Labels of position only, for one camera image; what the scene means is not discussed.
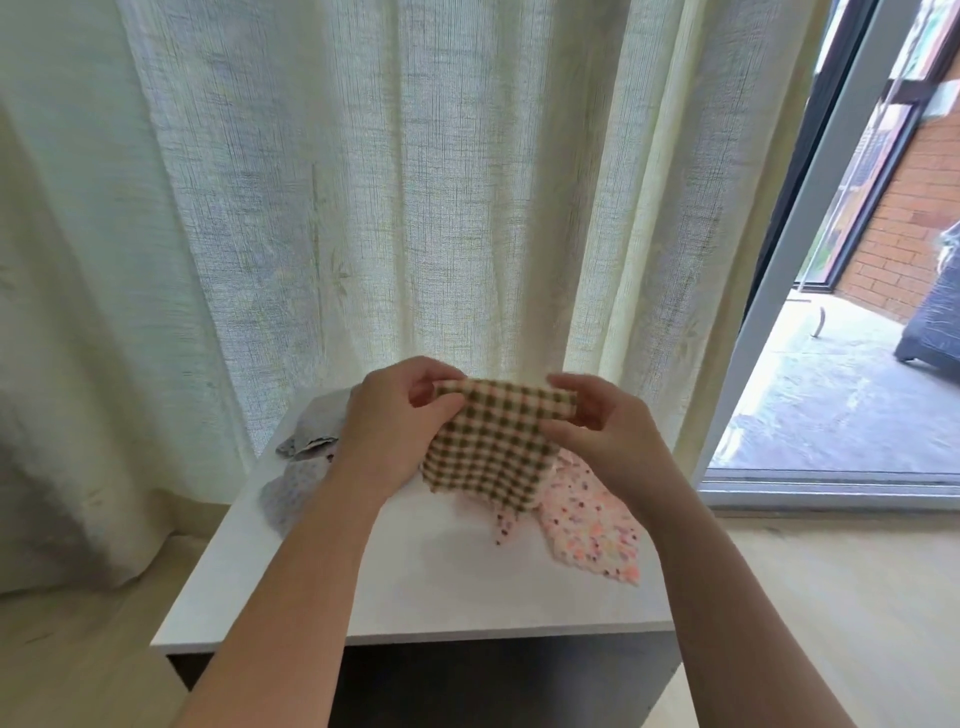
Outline person's right hand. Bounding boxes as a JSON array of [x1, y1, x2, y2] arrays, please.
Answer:
[[535, 372, 695, 521]]

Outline person's left hand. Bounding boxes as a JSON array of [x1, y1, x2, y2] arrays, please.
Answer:
[[327, 355, 471, 506]]

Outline pink floral cloths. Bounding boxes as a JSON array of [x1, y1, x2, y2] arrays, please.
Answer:
[[492, 450, 644, 588]]

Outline brown checked cloth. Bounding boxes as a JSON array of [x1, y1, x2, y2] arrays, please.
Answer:
[[420, 378, 581, 512]]

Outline person's right forearm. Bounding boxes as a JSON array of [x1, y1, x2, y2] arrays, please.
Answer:
[[637, 483, 857, 728]]

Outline person's left forearm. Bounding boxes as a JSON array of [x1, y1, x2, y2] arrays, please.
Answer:
[[177, 469, 395, 728]]

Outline white table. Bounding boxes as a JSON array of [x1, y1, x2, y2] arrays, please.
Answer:
[[150, 387, 684, 728]]

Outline white linen curtain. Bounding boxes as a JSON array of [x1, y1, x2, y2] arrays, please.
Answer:
[[0, 0, 834, 594]]

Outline dark blue tarpaulin cover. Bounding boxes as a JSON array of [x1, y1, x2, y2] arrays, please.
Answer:
[[895, 222, 960, 381]]

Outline white sliding door frame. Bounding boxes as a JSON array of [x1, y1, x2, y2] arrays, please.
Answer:
[[697, 0, 960, 512]]

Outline dark balcony window frame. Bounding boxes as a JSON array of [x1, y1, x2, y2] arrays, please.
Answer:
[[795, 0, 960, 294]]

